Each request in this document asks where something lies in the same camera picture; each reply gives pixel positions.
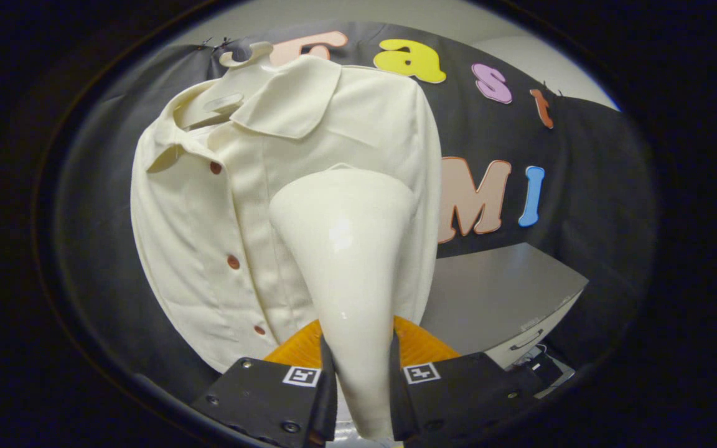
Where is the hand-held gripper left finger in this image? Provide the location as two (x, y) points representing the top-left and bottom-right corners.
(190, 317), (337, 447)

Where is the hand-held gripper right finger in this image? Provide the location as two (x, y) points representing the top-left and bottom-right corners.
(388, 314), (543, 446)

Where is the white garment steamer head with hose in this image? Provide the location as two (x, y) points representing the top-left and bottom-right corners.
(268, 165), (418, 442)

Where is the cream button-up shirt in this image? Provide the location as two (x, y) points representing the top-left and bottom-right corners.
(130, 55), (443, 374)

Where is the cream plastic clothes hanger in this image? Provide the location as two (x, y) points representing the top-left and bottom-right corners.
(175, 40), (275, 128)

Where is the grey and white cabinet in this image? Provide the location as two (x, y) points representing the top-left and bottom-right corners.
(421, 243), (589, 369)

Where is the black box on floor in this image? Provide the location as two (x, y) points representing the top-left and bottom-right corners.
(517, 352), (576, 391)

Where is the black drawer handle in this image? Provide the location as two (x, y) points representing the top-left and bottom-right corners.
(509, 330), (546, 351)

